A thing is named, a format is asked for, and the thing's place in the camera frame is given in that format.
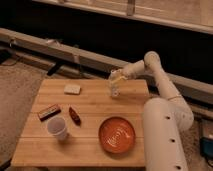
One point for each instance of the orange ceramic plate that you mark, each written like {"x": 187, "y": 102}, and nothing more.
{"x": 116, "y": 135}

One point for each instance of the white and yellow gripper body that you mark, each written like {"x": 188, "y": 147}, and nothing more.
{"x": 116, "y": 76}

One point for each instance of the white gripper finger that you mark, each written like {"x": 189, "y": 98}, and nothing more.
{"x": 116, "y": 90}
{"x": 113, "y": 89}

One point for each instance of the brown rectangular bar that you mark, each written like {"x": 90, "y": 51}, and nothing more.
{"x": 48, "y": 112}

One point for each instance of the grey metal rail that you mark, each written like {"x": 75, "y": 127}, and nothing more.
{"x": 190, "y": 88}

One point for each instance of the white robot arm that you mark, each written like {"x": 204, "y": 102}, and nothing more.
{"x": 164, "y": 117}

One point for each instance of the blue box on floor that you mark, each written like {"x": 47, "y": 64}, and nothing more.
{"x": 206, "y": 147}

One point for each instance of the wooden table board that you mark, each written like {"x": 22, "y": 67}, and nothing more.
{"x": 37, "y": 148}

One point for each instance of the clear plastic cup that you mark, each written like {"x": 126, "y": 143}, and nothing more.
{"x": 57, "y": 128}

